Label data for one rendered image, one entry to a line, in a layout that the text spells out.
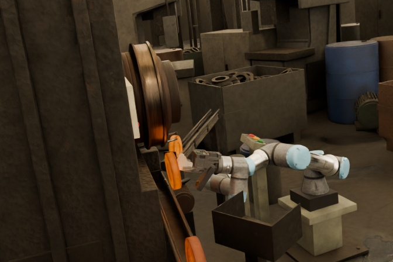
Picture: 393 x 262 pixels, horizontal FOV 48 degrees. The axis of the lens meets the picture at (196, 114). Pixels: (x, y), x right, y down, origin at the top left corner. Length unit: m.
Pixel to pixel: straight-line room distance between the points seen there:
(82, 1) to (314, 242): 1.88
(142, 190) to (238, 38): 4.56
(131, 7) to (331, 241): 2.97
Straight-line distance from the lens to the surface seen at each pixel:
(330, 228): 2.72
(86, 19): 1.41
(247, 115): 4.28
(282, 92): 4.50
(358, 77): 5.18
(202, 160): 1.83
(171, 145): 2.45
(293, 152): 2.14
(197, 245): 1.38
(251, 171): 1.91
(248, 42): 5.82
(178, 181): 1.79
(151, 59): 1.80
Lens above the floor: 1.46
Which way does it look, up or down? 13 degrees down
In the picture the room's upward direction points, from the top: 7 degrees counter-clockwise
